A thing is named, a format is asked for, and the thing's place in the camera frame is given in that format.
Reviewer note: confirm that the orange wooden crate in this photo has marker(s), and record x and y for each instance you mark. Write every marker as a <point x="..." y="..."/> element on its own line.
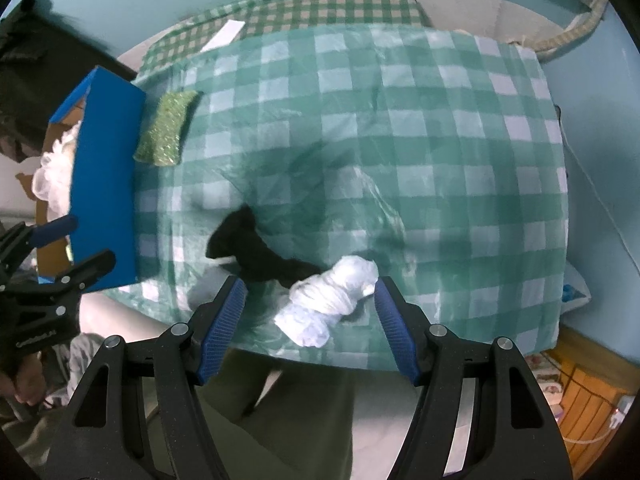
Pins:
<point x="585" y="400"/>

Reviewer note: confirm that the green beige checked sheet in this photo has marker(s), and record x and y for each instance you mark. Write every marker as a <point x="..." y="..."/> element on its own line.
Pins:
<point x="325" y="7"/>

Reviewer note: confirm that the blue cardboard box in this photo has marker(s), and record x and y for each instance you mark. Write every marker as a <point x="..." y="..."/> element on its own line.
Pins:
<point x="105" y="185"/>

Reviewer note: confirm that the striped beige band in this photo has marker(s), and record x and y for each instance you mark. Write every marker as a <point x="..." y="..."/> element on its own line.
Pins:
<point x="575" y="30"/>

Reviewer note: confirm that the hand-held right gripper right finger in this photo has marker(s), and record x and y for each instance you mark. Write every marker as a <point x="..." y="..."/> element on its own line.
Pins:
<point x="395" y="330"/>

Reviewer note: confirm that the grey-blue sock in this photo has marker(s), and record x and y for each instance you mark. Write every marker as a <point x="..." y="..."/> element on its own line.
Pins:
<point x="207" y="285"/>

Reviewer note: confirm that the black wardrobe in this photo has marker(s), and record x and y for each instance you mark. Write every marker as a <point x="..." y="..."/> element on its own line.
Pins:
<point x="30" y="60"/>

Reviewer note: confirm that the black sock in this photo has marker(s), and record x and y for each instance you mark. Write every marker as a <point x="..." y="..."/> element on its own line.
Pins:
<point x="260" y="255"/>

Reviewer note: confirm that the person's left hand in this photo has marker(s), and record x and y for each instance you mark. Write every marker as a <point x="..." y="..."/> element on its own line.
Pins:
<point x="30" y="382"/>

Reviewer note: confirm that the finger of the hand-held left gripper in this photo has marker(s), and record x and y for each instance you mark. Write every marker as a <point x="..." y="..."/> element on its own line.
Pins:
<point x="55" y="227"/>
<point x="85" y="270"/>

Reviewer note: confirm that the person's olive pants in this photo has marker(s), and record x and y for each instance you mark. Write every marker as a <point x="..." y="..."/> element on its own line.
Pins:
<point x="300" y="410"/>

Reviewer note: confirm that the grey clothes pile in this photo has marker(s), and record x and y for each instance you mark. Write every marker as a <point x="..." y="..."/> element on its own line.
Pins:
<point x="75" y="365"/>

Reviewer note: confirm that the white sock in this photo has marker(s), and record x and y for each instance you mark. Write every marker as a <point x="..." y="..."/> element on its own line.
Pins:
<point x="325" y="300"/>

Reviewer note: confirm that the green sparkly sponge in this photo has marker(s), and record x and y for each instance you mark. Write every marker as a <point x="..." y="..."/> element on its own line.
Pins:
<point x="167" y="130"/>

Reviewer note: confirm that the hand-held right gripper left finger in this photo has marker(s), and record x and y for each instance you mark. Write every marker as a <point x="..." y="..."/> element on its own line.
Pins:
<point x="222" y="330"/>

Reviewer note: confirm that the white mesh bath loofah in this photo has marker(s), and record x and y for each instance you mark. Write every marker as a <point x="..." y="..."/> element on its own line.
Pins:
<point x="55" y="170"/>

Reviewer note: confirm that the white paper sheet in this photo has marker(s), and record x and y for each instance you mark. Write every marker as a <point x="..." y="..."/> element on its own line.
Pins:
<point x="222" y="36"/>

